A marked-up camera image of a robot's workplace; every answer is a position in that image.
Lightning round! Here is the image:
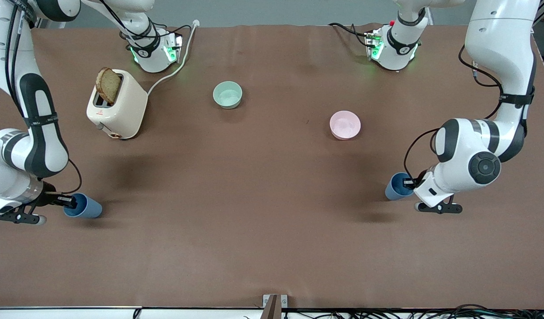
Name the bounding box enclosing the blue plastic cup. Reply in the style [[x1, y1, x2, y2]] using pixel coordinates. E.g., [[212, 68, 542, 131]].
[[63, 193, 103, 218], [385, 172, 416, 201]]

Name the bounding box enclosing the pink bowl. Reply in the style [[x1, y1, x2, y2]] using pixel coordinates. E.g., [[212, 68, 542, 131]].
[[330, 111, 361, 140]]

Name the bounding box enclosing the cream toaster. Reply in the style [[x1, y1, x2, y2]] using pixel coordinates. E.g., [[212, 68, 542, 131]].
[[86, 69, 148, 140]]

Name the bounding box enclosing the brown bread slice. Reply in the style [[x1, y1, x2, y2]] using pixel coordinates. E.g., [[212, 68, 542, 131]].
[[96, 67, 122, 105]]

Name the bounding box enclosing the brown table cover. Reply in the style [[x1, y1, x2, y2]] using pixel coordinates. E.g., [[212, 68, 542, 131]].
[[0, 24, 544, 309]]

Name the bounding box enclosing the green bowl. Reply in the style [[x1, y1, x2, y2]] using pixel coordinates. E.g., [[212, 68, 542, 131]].
[[213, 81, 243, 109]]

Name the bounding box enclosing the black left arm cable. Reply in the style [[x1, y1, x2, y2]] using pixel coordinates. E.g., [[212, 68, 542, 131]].
[[404, 44, 505, 184]]

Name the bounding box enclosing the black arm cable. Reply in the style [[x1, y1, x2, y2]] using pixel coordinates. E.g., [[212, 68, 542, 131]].
[[404, 44, 505, 184], [4, 0, 83, 195]]

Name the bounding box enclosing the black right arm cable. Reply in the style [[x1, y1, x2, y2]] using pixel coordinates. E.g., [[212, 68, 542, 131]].
[[4, 0, 83, 195]]

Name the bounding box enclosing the white table edge rail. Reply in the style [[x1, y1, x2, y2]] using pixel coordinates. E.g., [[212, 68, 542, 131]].
[[0, 306, 544, 319]]

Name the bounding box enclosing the black cable bundle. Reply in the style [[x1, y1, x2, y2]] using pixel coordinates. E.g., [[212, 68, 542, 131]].
[[281, 303, 544, 319]]

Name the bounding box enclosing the grey metal bracket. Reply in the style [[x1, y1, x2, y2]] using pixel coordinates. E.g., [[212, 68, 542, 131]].
[[262, 294, 288, 319]]

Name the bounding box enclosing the brown upright post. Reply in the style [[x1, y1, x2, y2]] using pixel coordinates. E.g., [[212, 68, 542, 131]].
[[260, 296, 278, 319]]

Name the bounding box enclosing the white toaster power cable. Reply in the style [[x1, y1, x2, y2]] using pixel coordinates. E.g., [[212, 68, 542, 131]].
[[147, 19, 200, 96]]

